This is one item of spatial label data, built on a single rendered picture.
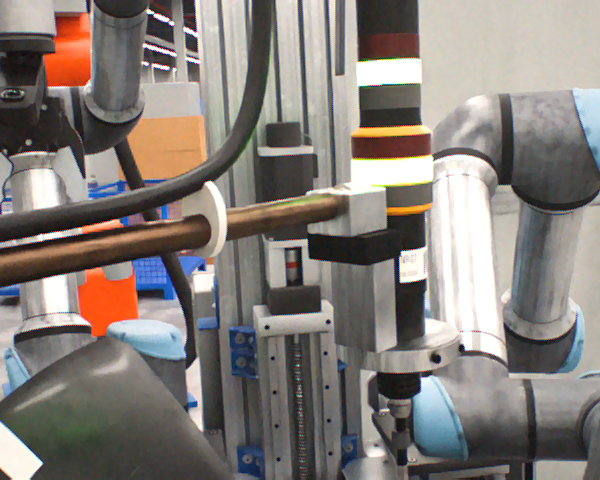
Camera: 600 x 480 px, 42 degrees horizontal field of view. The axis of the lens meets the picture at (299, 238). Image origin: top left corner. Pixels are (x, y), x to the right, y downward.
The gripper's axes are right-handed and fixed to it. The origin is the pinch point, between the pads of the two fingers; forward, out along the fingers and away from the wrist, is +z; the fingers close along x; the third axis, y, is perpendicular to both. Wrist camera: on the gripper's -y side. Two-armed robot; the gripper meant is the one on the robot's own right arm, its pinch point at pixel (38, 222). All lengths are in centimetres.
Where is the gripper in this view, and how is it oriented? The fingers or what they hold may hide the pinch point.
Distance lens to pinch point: 92.9
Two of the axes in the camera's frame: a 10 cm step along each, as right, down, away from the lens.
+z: 0.5, 9.9, 1.6
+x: -9.8, 0.8, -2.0
